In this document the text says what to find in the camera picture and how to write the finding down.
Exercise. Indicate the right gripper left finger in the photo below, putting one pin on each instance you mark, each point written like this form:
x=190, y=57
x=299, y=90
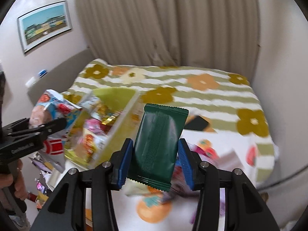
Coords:
x=65, y=208

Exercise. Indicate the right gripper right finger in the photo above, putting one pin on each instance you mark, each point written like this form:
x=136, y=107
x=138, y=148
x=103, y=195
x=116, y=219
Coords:
x=245, y=208

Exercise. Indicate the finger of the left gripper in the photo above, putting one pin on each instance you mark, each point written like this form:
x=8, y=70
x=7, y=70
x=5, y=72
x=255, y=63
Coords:
x=21, y=127

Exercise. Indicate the colourful blue snack bag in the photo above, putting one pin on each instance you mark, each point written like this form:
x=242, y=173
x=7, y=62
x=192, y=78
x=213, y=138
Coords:
x=50, y=106

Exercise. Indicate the dark green snack pack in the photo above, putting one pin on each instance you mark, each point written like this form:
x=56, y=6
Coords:
x=155, y=147

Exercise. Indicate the person's left hand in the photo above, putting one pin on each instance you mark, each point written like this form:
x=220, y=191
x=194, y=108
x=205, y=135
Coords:
x=20, y=188

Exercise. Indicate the red white snack bag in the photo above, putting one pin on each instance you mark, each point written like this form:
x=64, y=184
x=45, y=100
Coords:
x=53, y=147

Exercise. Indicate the grey bed headboard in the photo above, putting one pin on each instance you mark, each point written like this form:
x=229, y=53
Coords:
x=62, y=76

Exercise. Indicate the blue white object on headboard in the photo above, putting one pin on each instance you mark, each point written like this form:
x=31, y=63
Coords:
x=42, y=73

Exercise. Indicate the green cardboard box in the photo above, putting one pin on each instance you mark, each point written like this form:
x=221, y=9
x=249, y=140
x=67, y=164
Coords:
x=108, y=116

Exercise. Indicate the white persimmon print tablecloth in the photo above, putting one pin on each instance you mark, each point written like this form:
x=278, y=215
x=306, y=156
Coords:
x=141, y=207

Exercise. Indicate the black phone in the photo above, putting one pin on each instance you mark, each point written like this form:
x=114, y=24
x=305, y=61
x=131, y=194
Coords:
x=196, y=123

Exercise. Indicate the framed houses picture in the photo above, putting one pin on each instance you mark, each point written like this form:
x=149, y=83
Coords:
x=42, y=24

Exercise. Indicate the floral striped green blanket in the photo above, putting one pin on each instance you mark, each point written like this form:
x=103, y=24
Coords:
x=224, y=99

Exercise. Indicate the beige curtain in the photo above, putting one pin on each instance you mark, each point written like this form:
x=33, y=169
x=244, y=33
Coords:
x=219, y=34

